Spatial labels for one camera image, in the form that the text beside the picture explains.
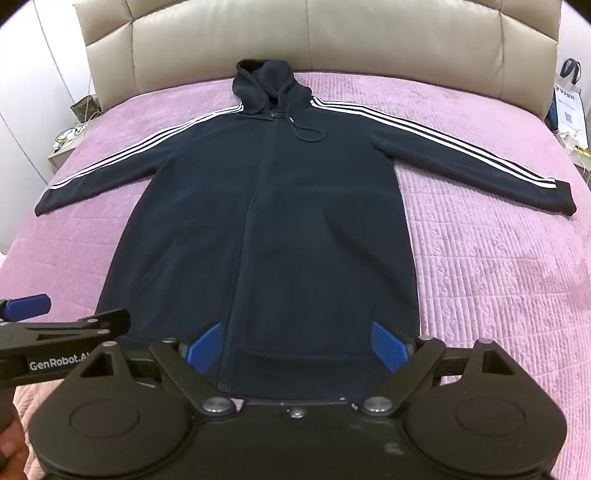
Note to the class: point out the person's left hand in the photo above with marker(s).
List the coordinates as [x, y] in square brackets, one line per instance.
[10, 443]

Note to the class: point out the beige leather headboard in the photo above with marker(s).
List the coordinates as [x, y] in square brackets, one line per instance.
[369, 32]

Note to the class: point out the white printed bag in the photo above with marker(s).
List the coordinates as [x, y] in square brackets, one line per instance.
[570, 99]

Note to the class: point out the pink quilted bedspread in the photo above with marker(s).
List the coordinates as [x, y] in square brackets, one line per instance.
[461, 254]

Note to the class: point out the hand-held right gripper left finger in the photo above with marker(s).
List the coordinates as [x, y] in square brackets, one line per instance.
[206, 347]

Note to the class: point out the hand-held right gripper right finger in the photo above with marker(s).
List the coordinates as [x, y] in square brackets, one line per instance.
[390, 346]

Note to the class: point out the navy white-striped hooded jacket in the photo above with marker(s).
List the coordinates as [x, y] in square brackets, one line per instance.
[277, 230]

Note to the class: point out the white wardrobe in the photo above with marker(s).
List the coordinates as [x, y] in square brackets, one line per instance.
[27, 106]

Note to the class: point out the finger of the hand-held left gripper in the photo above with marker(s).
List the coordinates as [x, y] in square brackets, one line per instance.
[69, 327]
[28, 305]

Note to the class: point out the camouflage pouch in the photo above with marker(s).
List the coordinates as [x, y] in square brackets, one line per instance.
[84, 107]

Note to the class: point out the grey nightstand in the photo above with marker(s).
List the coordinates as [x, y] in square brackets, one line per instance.
[62, 159]

